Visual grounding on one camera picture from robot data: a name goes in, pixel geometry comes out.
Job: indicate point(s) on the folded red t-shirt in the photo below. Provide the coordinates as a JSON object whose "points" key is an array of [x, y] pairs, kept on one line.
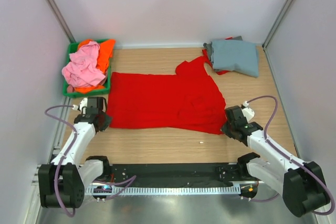
{"points": [[223, 72]]}

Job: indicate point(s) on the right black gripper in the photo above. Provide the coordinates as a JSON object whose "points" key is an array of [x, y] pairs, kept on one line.
{"points": [[225, 130]]}

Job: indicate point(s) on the right aluminium corner post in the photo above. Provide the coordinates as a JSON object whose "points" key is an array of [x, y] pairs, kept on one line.
{"points": [[276, 24]]}

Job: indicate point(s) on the green plastic bin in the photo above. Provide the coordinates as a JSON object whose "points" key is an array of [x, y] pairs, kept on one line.
{"points": [[68, 89]]}

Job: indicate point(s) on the slotted cable duct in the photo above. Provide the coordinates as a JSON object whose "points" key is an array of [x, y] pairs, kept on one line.
{"points": [[104, 190]]}

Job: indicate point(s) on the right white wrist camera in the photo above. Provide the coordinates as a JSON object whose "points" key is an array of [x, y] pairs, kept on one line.
{"points": [[247, 111]]}

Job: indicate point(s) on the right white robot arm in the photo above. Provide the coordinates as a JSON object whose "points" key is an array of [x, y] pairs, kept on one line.
{"points": [[300, 184]]}

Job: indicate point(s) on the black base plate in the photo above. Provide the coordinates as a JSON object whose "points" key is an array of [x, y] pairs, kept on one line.
{"points": [[186, 175]]}

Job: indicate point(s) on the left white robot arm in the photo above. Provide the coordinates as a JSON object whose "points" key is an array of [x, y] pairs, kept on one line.
{"points": [[62, 182]]}

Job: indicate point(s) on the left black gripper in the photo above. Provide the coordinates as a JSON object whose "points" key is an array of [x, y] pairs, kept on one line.
{"points": [[106, 122]]}

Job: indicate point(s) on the red t-shirt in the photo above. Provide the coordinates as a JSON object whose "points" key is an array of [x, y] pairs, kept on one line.
{"points": [[223, 72], [188, 99]]}

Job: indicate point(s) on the folded grey-blue t-shirt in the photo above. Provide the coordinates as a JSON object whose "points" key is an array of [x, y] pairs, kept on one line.
{"points": [[235, 55]]}

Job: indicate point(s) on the pink t-shirt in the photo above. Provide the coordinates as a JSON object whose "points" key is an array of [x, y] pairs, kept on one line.
{"points": [[81, 71]]}

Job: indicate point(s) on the orange t-shirt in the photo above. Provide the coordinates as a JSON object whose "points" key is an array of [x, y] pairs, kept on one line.
{"points": [[103, 62]]}

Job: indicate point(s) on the left aluminium corner post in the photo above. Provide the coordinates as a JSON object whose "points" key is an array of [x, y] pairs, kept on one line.
{"points": [[61, 20]]}

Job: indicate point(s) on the aluminium corner post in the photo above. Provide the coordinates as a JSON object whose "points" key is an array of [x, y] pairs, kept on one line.
{"points": [[276, 24], [61, 20]]}

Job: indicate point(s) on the folded dark grey t-shirt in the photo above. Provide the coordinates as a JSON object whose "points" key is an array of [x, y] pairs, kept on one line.
{"points": [[228, 38]]}

